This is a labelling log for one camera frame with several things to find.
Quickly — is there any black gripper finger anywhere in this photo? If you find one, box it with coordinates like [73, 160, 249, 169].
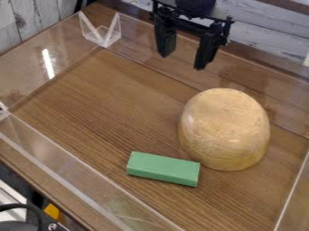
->
[194, 32, 219, 70]
[154, 14, 177, 58]

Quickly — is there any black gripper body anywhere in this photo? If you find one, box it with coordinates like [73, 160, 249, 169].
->
[153, 0, 235, 46]

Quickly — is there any green rectangular block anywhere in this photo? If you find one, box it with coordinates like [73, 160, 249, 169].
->
[128, 152, 201, 187]

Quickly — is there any brown wooden bowl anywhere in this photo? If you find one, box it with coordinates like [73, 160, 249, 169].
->
[180, 88, 271, 171]

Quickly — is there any yellow black device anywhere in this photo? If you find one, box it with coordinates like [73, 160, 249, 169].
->
[31, 191, 78, 231]

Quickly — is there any clear acrylic corner bracket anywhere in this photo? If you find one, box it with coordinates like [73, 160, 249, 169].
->
[78, 12, 122, 48]

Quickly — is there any clear acrylic tray wall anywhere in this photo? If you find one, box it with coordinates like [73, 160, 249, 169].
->
[0, 102, 184, 231]

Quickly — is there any black cable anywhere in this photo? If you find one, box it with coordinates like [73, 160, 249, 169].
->
[0, 203, 45, 231]

